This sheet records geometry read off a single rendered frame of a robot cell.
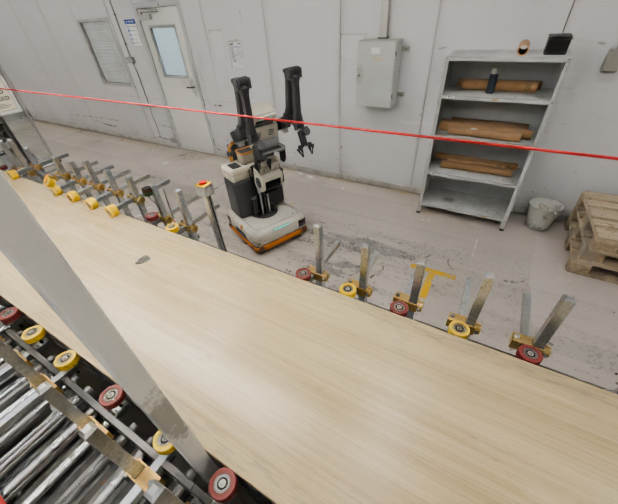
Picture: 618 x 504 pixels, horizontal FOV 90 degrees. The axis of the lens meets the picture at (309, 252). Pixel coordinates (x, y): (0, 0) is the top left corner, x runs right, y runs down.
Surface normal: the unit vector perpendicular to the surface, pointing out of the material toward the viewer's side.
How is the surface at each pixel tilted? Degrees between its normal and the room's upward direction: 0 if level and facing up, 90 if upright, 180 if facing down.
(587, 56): 90
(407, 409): 0
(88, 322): 90
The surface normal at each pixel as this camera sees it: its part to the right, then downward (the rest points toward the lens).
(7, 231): 0.87, 0.27
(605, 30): -0.50, 0.57
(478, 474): -0.06, -0.77
